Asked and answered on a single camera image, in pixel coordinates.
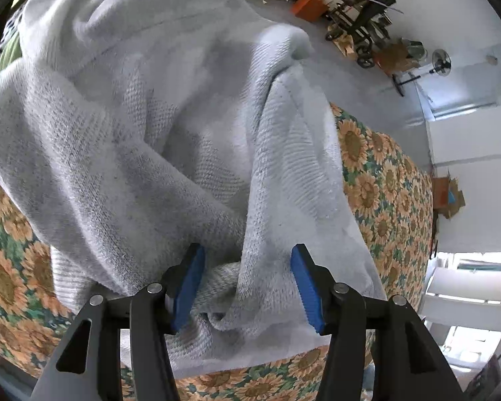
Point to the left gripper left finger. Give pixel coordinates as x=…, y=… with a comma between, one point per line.
x=86, y=363

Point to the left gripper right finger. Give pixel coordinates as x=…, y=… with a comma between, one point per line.
x=409, y=365

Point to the grey knit sweater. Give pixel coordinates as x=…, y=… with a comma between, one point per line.
x=130, y=129

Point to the sunflower pattern bed cover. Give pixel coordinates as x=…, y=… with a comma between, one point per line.
x=392, y=201

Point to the cardboard box with items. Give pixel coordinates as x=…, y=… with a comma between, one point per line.
x=448, y=198

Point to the standing fan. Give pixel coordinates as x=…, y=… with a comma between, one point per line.
x=441, y=64

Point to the brown paper bag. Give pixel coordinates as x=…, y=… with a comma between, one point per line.
x=400, y=57

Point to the green garment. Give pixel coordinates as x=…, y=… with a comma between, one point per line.
x=11, y=51

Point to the orange paper bag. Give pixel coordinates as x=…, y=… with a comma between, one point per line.
x=309, y=10

